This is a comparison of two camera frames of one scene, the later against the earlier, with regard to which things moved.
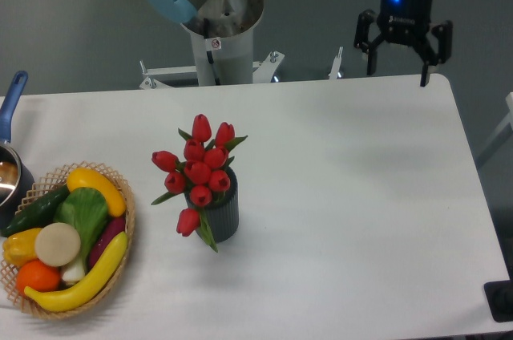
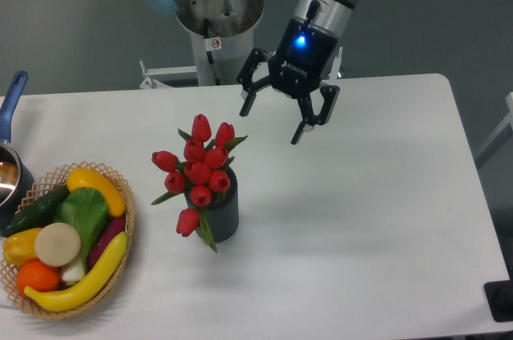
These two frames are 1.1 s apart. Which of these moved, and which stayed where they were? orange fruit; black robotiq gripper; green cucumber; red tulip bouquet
Moved: black robotiq gripper
Stayed: orange fruit; red tulip bouquet; green cucumber
